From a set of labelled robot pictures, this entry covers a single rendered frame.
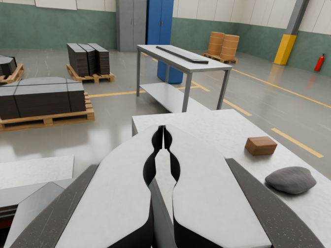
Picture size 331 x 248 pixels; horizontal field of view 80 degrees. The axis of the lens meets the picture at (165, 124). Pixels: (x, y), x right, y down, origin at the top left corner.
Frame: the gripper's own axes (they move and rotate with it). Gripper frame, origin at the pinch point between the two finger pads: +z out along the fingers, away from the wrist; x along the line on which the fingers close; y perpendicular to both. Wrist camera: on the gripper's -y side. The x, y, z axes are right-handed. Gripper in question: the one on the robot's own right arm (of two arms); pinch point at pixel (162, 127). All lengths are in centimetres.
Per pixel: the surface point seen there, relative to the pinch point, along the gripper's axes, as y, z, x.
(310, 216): 46, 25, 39
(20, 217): 52, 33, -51
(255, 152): 44, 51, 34
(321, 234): 46, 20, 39
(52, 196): 53, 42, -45
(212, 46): 127, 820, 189
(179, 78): 137, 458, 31
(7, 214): 55, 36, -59
